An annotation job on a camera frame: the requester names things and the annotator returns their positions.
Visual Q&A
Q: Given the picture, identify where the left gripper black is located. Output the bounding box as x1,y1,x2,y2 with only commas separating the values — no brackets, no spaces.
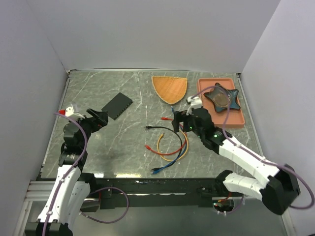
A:
70,108,108,148

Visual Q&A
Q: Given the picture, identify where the black network switch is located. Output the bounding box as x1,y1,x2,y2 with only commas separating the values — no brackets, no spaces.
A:
101,92,133,120

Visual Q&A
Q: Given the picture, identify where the black ethernet cable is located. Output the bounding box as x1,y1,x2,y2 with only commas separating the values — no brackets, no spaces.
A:
145,125,183,156

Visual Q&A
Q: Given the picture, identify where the red ethernet cable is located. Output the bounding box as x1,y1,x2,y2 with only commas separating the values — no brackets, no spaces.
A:
144,117,187,156

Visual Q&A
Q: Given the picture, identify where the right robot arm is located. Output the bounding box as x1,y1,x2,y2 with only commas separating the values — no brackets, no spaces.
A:
172,108,300,215

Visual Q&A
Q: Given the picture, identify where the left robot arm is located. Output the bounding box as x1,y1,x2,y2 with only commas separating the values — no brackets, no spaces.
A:
25,106,108,236

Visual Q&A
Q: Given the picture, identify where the orange woven basket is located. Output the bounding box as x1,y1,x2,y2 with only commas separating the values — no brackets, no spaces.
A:
152,76,188,105

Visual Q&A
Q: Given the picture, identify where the blue star-shaped dish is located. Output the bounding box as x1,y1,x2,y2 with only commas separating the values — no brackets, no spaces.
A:
203,83,241,113

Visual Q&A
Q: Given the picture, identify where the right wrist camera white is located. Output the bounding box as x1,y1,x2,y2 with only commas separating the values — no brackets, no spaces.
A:
186,96,203,116

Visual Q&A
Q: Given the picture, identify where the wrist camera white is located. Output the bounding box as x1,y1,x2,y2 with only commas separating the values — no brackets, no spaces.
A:
186,96,203,116
58,104,84,118

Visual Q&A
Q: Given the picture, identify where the yellow ethernet cable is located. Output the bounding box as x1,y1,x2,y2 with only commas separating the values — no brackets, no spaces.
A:
157,129,189,162

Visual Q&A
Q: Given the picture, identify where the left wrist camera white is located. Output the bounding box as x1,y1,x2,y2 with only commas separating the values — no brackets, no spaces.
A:
58,104,84,118

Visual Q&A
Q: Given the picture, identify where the blue ethernet cable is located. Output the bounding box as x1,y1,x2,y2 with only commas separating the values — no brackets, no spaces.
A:
152,105,188,175

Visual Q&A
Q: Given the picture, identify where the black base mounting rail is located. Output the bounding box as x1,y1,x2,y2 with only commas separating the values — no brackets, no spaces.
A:
36,172,247,209

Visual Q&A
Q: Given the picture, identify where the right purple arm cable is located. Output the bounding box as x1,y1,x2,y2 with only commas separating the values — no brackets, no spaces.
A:
189,86,315,217

